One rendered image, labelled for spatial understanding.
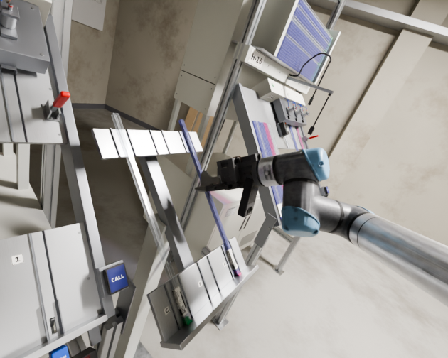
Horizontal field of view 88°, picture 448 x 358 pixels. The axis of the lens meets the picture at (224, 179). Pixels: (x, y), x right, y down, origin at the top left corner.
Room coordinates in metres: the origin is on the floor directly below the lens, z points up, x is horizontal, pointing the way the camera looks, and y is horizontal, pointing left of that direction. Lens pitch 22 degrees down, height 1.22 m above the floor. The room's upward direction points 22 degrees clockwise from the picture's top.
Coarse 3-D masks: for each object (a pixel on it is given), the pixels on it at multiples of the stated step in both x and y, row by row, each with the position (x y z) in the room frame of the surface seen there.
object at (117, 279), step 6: (108, 270) 0.33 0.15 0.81; (114, 270) 0.33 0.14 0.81; (120, 270) 0.34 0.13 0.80; (108, 276) 0.32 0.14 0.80; (114, 276) 0.33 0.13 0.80; (120, 276) 0.33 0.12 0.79; (114, 282) 0.32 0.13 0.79; (120, 282) 0.33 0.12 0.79; (126, 282) 0.34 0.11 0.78; (114, 288) 0.31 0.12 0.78; (120, 288) 0.32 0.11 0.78
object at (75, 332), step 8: (88, 320) 0.28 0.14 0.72; (96, 320) 0.28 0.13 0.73; (104, 320) 0.28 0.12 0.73; (72, 328) 0.26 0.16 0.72; (80, 328) 0.25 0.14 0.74; (88, 328) 0.26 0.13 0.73; (64, 336) 0.23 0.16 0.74; (72, 336) 0.24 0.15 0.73; (48, 344) 0.22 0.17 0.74; (56, 344) 0.22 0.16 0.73; (32, 352) 0.20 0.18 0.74; (40, 352) 0.20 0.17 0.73
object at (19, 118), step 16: (0, 80) 0.43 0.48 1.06; (16, 80) 0.45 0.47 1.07; (32, 80) 0.48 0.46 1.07; (48, 80) 0.51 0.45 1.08; (0, 96) 0.41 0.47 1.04; (16, 96) 0.43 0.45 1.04; (32, 96) 0.46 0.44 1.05; (48, 96) 0.48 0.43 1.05; (0, 112) 0.39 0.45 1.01; (16, 112) 0.41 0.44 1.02; (32, 112) 0.44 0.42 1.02; (0, 128) 0.38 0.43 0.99; (16, 128) 0.40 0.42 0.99; (32, 128) 0.42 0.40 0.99; (48, 128) 0.44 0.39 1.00; (64, 128) 0.47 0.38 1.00; (64, 144) 0.45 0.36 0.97
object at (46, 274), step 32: (0, 256) 0.26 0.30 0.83; (32, 256) 0.29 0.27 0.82; (64, 256) 0.32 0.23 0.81; (0, 288) 0.23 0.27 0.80; (32, 288) 0.26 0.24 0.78; (64, 288) 0.29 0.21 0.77; (96, 288) 0.32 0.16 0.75; (0, 320) 0.21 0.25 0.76; (32, 320) 0.23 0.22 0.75; (64, 320) 0.26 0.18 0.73; (0, 352) 0.19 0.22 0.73
